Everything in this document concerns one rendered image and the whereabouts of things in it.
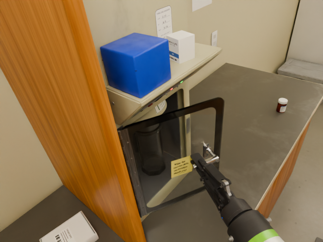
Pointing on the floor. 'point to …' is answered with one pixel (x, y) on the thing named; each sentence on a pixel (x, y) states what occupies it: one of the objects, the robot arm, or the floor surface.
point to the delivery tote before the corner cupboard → (302, 70)
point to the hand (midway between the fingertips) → (199, 164)
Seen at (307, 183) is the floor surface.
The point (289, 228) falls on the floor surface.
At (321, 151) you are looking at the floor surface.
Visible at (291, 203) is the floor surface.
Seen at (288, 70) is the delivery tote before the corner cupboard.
